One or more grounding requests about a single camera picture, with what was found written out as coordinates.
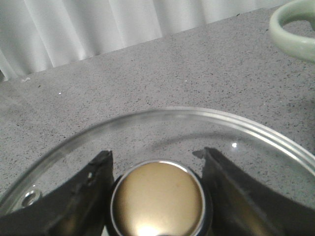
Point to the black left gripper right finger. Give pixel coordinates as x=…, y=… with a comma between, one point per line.
x=242, y=206

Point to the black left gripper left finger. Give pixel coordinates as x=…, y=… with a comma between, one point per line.
x=77, y=208

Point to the glass pot lid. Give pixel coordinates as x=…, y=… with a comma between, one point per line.
x=158, y=164

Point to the light green electric pot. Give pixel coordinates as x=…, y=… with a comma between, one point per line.
x=294, y=45

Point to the white pleated curtain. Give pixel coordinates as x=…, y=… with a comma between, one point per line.
x=36, y=35

